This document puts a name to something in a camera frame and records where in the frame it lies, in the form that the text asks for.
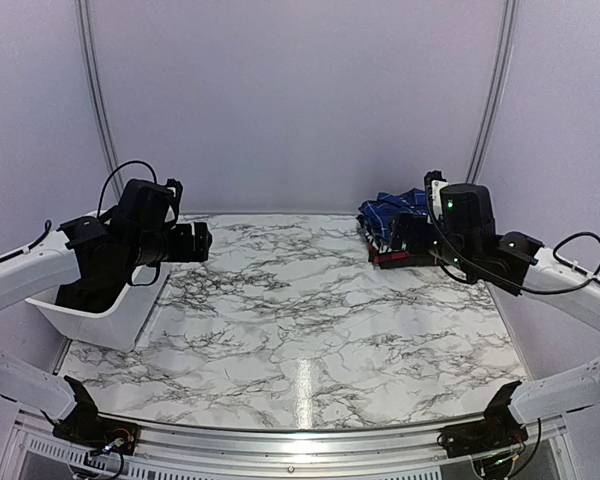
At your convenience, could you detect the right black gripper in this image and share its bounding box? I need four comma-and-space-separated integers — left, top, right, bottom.
388, 211, 475, 275

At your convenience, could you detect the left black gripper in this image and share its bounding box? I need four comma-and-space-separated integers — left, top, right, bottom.
125, 221, 211, 268

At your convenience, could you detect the black long sleeve shirt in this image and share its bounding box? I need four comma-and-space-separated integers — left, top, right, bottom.
55, 265, 134, 314

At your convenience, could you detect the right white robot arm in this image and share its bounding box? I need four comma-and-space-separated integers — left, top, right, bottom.
389, 172, 600, 448

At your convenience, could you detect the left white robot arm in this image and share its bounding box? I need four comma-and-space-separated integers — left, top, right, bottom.
0, 179, 212, 352

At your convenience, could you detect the black white patterned folded shirt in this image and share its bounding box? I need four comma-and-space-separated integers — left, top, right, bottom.
361, 227, 394, 254

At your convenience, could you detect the red black plaid folded shirt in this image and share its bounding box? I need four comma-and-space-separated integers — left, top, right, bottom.
368, 249, 438, 270

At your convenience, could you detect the blue plaid folded shirt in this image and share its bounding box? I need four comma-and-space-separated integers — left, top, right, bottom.
358, 188, 427, 245

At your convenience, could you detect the white plastic laundry basket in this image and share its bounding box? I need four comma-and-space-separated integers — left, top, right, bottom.
26, 212, 172, 350

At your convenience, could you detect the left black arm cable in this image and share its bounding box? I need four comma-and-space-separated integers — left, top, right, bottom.
97, 160, 160, 216

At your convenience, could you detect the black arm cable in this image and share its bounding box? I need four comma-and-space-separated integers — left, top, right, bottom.
519, 231, 600, 295
97, 160, 160, 216

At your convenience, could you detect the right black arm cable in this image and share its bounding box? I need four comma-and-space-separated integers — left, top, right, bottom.
519, 231, 600, 295

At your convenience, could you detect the aluminium table front rail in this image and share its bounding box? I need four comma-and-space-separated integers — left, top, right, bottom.
9, 409, 566, 480

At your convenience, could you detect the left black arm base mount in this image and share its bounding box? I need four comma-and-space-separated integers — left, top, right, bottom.
52, 416, 140, 455

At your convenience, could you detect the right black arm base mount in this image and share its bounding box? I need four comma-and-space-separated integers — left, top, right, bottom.
437, 418, 528, 458

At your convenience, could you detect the right aluminium wall profile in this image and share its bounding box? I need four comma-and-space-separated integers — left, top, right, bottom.
466, 0, 519, 183

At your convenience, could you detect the aluminium wall profile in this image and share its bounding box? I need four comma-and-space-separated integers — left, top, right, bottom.
466, 0, 519, 183
75, 0, 118, 172

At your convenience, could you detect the left aluminium wall profile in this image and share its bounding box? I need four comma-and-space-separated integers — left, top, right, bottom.
75, 0, 118, 172

